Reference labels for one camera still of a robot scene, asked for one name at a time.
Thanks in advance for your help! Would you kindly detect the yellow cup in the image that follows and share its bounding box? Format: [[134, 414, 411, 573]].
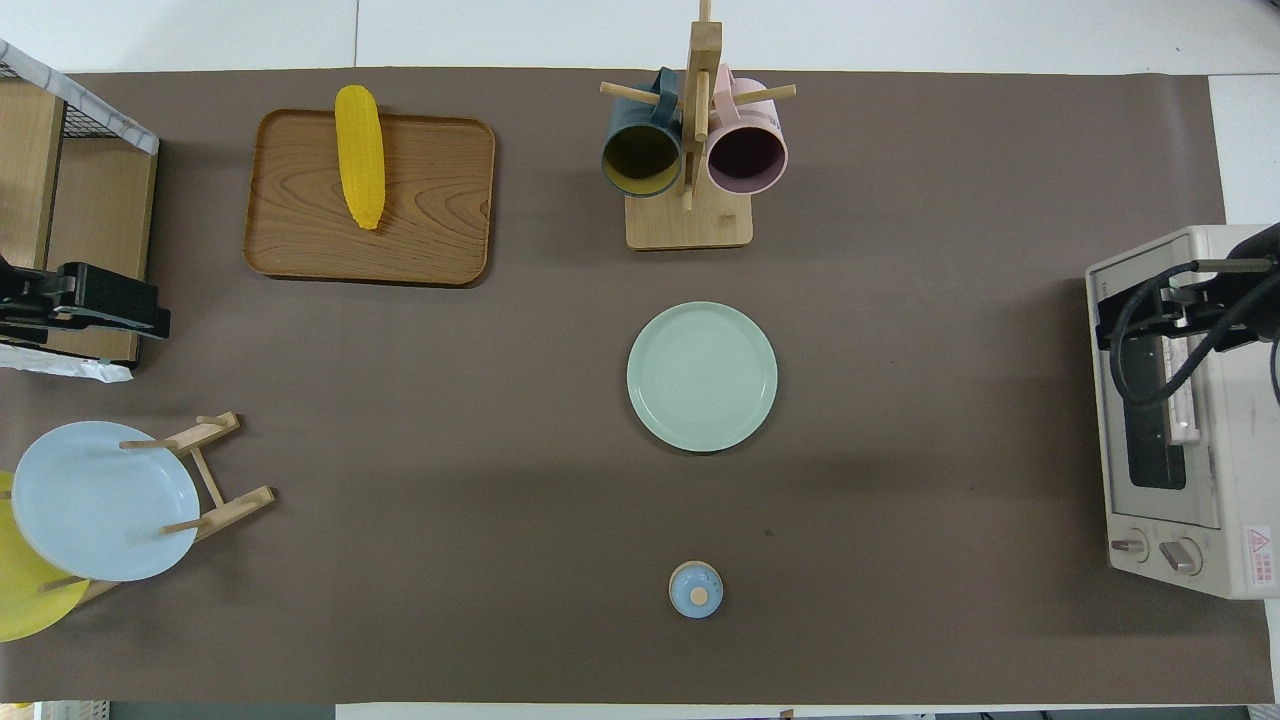
[[334, 85, 386, 231]]

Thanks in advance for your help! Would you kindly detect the yellow plate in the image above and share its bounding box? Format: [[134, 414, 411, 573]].
[[0, 470, 91, 643]]

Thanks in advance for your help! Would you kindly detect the light blue plate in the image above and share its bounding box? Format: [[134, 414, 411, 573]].
[[11, 421, 201, 583]]

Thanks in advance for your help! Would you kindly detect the wooden plate rack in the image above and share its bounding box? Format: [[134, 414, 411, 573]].
[[40, 411, 277, 606]]

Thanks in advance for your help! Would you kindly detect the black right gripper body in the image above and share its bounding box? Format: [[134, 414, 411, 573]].
[[1200, 222, 1280, 351]]

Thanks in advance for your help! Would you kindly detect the small blue lidded jar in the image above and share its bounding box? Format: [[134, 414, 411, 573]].
[[668, 560, 724, 619]]

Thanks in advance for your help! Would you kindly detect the wooden mug tree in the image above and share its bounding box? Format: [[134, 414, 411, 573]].
[[600, 0, 798, 251]]

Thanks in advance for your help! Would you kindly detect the wooden shelf with wire basket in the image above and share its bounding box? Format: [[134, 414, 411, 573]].
[[0, 40, 161, 381]]

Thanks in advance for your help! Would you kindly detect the light green plate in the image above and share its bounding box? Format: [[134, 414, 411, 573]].
[[627, 301, 779, 454]]

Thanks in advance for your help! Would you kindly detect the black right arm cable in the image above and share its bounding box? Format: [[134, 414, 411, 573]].
[[1110, 262, 1280, 406]]

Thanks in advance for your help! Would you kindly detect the glass oven door with handle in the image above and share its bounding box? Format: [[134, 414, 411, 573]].
[[1087, 262, 1223, 529]]

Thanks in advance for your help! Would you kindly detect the dark teal mug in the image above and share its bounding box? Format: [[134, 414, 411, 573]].
[[600, 68, 685, 199]]

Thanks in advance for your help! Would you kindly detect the wooden serving tray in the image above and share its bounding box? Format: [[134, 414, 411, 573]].
[[243, 108, 497, 288]]

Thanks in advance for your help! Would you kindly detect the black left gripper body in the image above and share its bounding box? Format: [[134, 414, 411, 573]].
[[0, 255, 79, 346]]

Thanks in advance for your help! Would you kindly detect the brown table mat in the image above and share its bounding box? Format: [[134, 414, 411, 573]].
[[0, 68, 1280, 706]]

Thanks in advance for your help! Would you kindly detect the pink mug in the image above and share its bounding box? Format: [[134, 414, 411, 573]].
[[706, 64, 790, 197]]

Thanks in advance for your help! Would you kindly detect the cream toaster oven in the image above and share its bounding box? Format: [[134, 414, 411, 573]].
[[1085, 225, 1280, 601]]

